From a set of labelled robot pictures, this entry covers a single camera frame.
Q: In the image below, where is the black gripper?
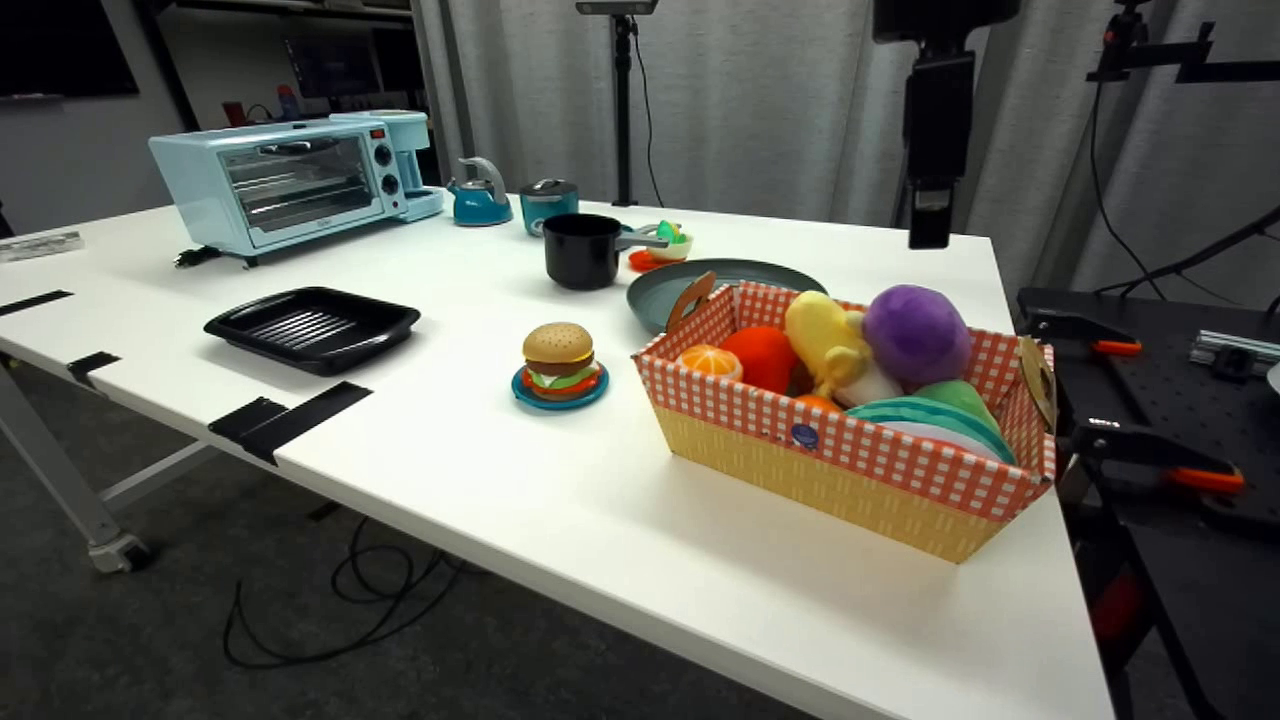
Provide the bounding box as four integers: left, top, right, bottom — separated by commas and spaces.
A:
900, 36, 980, 253

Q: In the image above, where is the purple plush toy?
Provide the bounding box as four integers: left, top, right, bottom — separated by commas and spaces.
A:
861, 281, 978, 396

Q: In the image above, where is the yellow plush toy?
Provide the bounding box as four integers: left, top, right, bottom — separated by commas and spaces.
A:
781, 289, 878, 399

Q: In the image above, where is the white plush toy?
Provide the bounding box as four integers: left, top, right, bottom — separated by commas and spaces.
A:
837, 361, 909, 413

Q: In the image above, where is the green plush toy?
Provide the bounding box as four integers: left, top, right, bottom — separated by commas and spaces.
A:
917, 374, 1005, 428

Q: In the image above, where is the red plush toy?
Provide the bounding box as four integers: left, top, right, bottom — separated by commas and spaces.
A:
722, 321, 814, 399

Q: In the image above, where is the small orange toy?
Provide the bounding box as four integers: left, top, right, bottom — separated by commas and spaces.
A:
675, 341, 748, 384

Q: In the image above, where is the orange checkered cardboard basket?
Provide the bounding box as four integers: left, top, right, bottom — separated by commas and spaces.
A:
631, 273, 1065, 568

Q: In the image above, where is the green and orange toy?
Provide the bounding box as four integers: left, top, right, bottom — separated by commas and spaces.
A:
621, 216, 698, 277

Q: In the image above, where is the grey plate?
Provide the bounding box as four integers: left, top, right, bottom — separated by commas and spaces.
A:
623, 257, 834, 341

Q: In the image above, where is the teal toy canister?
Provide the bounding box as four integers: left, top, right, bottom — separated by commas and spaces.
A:
518, 175, 584, 239

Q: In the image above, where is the toy burger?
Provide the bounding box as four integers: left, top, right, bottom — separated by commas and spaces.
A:
518, 321, 600, 405

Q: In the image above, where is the teal toy kettle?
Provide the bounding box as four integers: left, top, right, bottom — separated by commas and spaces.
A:
443, 150, 518, 232

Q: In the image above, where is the grey curtain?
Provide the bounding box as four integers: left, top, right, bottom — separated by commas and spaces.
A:
410, 0, 1280, 312

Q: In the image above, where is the grey device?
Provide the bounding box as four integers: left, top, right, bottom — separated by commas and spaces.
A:
1189, 324, 1280, 388

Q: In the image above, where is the black tripod stand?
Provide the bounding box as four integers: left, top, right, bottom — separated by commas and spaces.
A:
573, 0, 664, 213

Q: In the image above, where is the black pot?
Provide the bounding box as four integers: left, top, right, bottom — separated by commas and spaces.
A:
539, 207, 661, 294

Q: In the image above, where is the small teal saucer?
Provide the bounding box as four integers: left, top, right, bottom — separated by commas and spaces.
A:
510, 362, 615, 416

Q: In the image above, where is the black side table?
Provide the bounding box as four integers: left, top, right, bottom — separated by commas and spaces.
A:
1018, 284, 1280, 720

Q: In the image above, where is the black baking tray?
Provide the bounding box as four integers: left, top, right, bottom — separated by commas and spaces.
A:
202, 284, 424, 379

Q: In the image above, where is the light blue toaster oven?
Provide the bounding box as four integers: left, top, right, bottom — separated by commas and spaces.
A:
146, 106, 449, 265

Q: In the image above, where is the wide black tape strip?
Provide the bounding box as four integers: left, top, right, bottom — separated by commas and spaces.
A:
204, 374, 375, 466

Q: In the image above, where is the white flat object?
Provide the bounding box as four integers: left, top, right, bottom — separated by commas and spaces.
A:
0, 227, 87, 267

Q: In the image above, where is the white table leg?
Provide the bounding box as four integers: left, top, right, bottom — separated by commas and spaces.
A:
0, 356, 218, 578

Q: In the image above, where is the orange handled black clamp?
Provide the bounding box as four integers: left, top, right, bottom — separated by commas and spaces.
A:
1061, 413, 1251, 505
1022, 302, 1147, 362

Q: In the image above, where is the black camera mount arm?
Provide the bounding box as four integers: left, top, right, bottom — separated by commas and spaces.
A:
1086, 0, 1280, 89

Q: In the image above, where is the black floor cable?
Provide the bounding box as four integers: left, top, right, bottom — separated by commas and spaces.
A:
218, 517, 468, 672

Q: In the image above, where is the dark wall monitor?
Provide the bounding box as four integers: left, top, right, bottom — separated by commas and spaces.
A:
0, 0, 146, 104

